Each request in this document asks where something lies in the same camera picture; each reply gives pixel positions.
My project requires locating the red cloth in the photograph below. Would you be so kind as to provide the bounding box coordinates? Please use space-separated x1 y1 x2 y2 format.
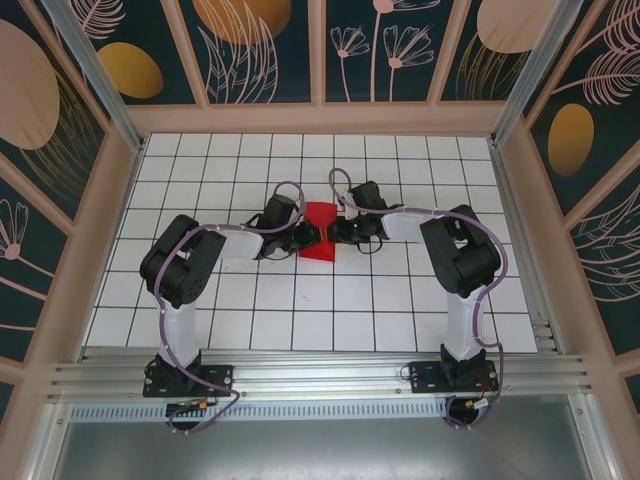
298 201 338 263

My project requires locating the white grid table mat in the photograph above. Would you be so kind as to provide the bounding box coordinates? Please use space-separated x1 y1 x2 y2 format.
82 132 540 352

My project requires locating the aluminium mounting rail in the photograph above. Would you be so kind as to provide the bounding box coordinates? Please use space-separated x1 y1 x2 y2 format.
47 349 596 401

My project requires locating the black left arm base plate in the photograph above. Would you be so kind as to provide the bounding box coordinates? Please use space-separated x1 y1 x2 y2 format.
142 363 236 399

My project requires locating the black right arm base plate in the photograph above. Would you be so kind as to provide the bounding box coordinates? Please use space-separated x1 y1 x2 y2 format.
408 360 499 396

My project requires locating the perforated metal cable tray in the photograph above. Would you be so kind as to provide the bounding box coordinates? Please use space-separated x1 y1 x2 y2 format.
69 403 451 422

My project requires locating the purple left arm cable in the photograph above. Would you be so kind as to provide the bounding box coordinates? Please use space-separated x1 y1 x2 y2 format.
155 180 306 435

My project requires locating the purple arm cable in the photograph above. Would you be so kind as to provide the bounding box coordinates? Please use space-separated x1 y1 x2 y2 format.
155 180 306 435
327 168 510 432

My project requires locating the aluminium frame post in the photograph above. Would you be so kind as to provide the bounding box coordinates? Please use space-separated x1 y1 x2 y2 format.
42 0 146 154
492 0 584 146

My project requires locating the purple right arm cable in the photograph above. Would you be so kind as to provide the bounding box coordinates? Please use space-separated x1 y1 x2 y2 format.
327 168 510 432

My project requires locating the aluminium side rail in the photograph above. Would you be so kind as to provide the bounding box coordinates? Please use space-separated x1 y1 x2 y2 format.
489 144 566 356

